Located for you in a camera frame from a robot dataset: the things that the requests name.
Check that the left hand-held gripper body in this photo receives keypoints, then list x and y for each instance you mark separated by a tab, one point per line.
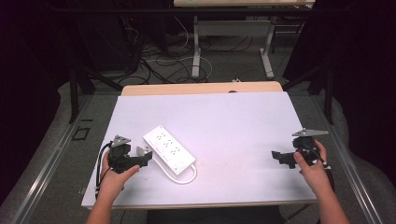
120	157

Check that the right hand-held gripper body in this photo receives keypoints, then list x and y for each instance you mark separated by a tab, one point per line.
305	146

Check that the white power strip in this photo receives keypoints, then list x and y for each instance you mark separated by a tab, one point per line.
169	149

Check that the person's left hand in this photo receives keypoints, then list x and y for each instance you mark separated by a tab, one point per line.
114	181

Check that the person's right hand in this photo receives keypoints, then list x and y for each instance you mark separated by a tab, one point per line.
312	173

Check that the black metal stand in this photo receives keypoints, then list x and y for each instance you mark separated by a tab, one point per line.
327	90
74	93

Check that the white table cover sheet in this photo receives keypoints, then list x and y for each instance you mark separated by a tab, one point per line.
218	130

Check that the wooden table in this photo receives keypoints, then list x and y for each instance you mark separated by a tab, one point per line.
186	88

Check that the dark curtain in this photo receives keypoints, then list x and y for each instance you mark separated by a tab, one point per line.
367	62
28	62

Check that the dark equipment cabinet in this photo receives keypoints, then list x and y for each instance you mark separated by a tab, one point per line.
106	40

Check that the white-framed desk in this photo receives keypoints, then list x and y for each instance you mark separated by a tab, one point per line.
232	28

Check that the black floor socket frame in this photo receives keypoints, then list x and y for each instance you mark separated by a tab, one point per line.
81	133

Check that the aluminium floor rail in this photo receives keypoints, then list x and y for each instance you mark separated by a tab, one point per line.
351	174
46	161

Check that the black frame bar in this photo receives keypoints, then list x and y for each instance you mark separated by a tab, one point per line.
174	10

